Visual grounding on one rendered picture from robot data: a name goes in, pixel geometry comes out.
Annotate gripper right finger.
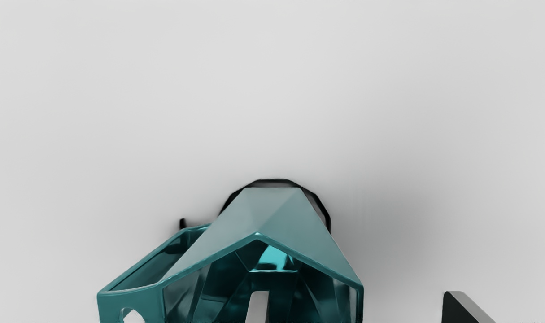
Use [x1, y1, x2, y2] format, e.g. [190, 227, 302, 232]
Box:
[441, 291, 497, 323]

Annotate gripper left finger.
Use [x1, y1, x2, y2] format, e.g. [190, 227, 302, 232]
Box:
[245, 291, 271, 323]

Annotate teal faceted mug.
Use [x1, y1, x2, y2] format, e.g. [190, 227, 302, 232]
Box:
[96, 186, 365, 323]

